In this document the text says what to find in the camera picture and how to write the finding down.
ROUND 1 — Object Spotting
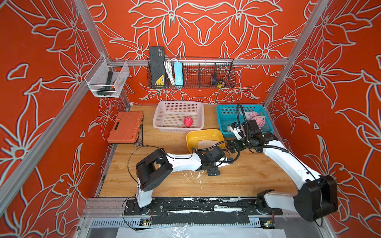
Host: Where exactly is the white foam net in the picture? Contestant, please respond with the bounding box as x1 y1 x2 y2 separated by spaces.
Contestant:
197 140 218 149

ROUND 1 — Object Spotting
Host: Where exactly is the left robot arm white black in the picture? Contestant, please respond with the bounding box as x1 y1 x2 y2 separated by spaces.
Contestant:
136 145 236 208

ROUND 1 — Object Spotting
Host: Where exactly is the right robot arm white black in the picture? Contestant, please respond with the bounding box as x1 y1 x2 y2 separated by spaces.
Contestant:
230 120 338 222

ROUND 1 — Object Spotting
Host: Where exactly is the netted apple right large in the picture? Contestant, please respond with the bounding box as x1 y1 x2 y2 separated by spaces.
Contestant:
252 115 266 128

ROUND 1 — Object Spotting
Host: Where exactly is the yellow plastic tray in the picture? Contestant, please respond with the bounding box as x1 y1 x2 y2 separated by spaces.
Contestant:
186 129 224 153

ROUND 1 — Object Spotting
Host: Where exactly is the teal plastic basket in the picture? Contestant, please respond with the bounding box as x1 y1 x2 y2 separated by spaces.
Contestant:
216 104 274 138

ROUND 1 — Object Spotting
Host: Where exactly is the pink plastic basket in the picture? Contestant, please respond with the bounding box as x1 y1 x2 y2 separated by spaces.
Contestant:
153 101 205 133

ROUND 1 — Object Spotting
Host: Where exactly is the small tape measure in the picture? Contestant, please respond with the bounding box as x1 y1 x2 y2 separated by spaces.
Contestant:
216 80 225 89

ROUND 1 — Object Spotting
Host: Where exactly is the orange tool case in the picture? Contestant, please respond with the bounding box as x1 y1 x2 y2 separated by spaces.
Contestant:
107 111 144 144

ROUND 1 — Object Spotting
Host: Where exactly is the light blue power bank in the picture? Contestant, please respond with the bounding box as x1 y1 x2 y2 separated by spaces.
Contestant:
174 61 184 88

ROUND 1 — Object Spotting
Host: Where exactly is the black yellow device box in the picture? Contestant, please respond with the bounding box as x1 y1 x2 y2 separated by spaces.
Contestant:
149 47 166 88

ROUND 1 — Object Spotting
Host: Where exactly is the dark green tool in box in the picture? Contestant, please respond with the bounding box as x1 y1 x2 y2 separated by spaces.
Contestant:
96 71 115 96

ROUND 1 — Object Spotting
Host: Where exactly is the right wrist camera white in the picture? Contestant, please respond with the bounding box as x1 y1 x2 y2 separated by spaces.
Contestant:
228 123 245 141

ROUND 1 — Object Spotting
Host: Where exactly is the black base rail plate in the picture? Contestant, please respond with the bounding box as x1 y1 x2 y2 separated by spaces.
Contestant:
122 197 283 226

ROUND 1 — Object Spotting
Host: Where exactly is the black wire wall basket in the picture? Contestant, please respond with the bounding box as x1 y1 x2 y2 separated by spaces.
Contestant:
147 57 237 89

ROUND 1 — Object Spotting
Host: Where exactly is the white coiled cable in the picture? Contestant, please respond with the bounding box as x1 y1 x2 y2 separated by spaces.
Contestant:
163 58 178 85

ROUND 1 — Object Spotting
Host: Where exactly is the clear acrylic wall box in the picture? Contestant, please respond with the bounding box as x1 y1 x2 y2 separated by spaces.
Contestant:
85 55 130 98

